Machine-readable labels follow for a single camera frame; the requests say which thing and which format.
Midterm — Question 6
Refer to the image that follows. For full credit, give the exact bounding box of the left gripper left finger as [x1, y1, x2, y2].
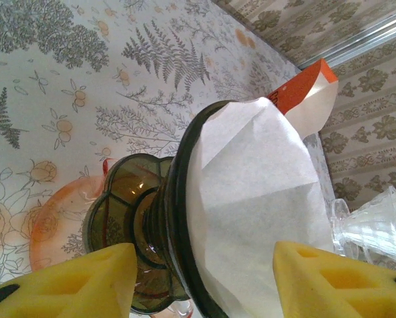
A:
[0, 242, 138, 318]

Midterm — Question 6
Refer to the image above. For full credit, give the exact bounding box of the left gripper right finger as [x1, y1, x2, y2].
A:
[272, 240, 396, 318]

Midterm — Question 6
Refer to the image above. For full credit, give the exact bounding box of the clear glass dripper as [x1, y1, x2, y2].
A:
[330, 185, 396, 266]

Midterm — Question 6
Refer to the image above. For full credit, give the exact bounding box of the orange glass server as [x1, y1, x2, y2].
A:
[28, 158, 192, 318]

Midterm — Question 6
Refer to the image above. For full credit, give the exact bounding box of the green glass dripper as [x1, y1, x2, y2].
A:
[83, 101, 225, 315]

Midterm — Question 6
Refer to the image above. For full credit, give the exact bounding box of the orange coffee filter pack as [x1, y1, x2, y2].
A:
[267, 58, 338, 142]

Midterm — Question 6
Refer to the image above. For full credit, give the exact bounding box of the floral tablecloth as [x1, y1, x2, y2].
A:
[0, 0, 333, 318]

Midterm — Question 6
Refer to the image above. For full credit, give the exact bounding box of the aluminium frame post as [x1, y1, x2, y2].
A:
[297, 6, 396, 69]

